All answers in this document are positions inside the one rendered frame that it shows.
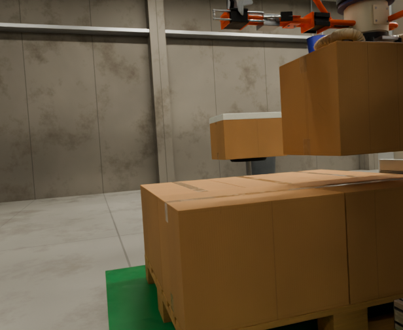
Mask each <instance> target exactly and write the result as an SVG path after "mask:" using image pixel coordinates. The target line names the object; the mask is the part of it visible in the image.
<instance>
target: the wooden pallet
mask: <svg viewBox="0 0 403 330"><path fill-rule="evenodd" d="M145 269H146V279H147V282H148V284H156V287H157V295H158V309H159V312H160V315H161V317H162V319H163V322H164V323H167V322H171V321H172V322H173V325H174V327H175V330H182V329H181V327H180V325H179V323H178V321H177V319H176V317H175V315H174V313H173V311H172V309H171V307H170V305H169V303H168V301H167V299H166V296H165V294H164V292H163V290H162V288H161V286H160V284H159V282H158V280H157V277H156V275H155V273H154V271H153V269H152V267H151V265H150V263H149V261H148V259H147V256H146V255H145ZM401 298H403V293H401V294H397V295H392V296H388V297H383V298H379V299H373V300H370V301H364V302H358V303H355V304H349V305H345V306H340V307H336V308H331V309H327V310H322V311H318V312H312V313H308V314H302V315H299V316H293V317H290V318H284V319H281V320H275V321H269V322H266V323H260V324H256V325H251V326H247V327H242V328H238V329H233V330H267V329H272V328H275V327H281V326H284V325H290V324H294V323H299V322H302V321H307V320H313V319H317V325H318V330H396V329H395V328H394V313H390V314H385V315H381V316H376V317H373V318H368V307H371V306H376V305H380V304H385V303H391V302H393V301H394V300H396V299H401Z"/></svg>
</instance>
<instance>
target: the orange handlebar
mask: <svg viewBox="0 0 403 330"><path fill-rule="evenodd" d="M401 17H403V10H401V11H399V12H397V13H395V14H392V15H390V16H388V21H389V22H390V24H389V31H390V30H394V29H396V28H397V27H398V24H397V23H395V22H392V21H394V20H397V19H399V18H401ZM220 18H228V15H227V14H224V15H222V16H221V17H220ZM249 19H250V20H263V19H264V17H263V16H259V15H249ZM279 22H280V26H283V27H282V28H289V29H293V28H295V27H299V28H303V27H304V26H305V24H310V23H311V18H301V16H295V15H293V21H285V22H281V18H279ZM330 22H331V28H329V29H342V28H347V27H338V26H354V25H355V24H356V22H355V21H354V20H334V19H330ZM248 25H253V26H257V25H258V22H249V24H248ZM334 25H335V26H334Z"/></svg>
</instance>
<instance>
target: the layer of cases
mask: <svg viewBox="0 0 403 330"><path fill-rule="evenodd" d="M140 187H141V205H142V216H143V234H144V245H145V255H146V256H147V259H148V261H149V263H150V265H151V267H152V269H153V271H154V273H155V275H156V277H157V280H158V282H159V284H160V286H161V288H162V290H163V292H164V294H165V296H166V299H167V301H168V303H169V305H170V307H171V309H172V311H173V313H174V315H175V317H176V319H177V321H178V323H179V325H180V327H181V329H182V330H233V329H238V328H242V327H247V326H251V325H256V324H260V323H266V322H269V321H275V320H281V319H284V318H290V317H293V316H299V315H302V314H308V313H312V312H318V311H322V310H327V309H331V308H336V307H340V306H345V305H349V304H355V303H361V302H364V301H370V300H373V299H379V298H383V297H388V296H392V295H397V294H401V293H403V174H384V173H372V172H351V171H340V170H308V171H299V172H285V173H276V174H262V175H246V176H239V177H223V178H216V179H201V180H193V181H178V182H170V183H155V184H147V185H140Z"/></svg>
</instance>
